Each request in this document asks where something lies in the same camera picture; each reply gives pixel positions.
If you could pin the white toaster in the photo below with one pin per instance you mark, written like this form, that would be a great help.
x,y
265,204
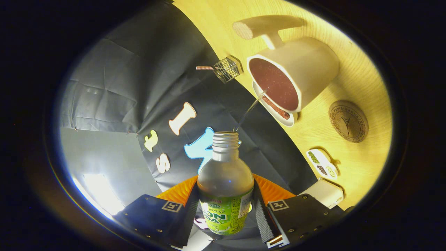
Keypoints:
x,y
324,191

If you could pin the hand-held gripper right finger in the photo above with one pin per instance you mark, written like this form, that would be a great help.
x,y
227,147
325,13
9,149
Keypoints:
x,y
263,218

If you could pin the round brown cork coaster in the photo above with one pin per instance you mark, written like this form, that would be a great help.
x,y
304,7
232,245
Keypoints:
x,y
348,121

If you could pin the clear poured juice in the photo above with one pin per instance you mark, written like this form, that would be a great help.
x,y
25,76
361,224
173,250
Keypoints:
x,y
249,111

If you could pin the silver bottle with green label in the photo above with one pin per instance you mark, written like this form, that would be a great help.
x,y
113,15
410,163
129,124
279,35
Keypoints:
x,y
224,177

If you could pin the white round plate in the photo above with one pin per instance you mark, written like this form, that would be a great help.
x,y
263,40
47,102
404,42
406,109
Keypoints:
x,y
287,120

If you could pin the pink striped straw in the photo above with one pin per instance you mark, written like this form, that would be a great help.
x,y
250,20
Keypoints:
x,y
205,67

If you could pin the brown meat piece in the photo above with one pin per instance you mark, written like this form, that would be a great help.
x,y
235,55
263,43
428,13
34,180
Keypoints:
x,y
275,107

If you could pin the wooden table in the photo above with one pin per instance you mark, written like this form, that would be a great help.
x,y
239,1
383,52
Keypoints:
x,y
362,87

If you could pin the white divided dish with beans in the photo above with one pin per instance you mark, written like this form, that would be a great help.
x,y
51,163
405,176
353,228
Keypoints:
x,y
322,164

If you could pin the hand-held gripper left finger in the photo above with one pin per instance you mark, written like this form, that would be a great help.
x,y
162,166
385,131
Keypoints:
x,y
186,218

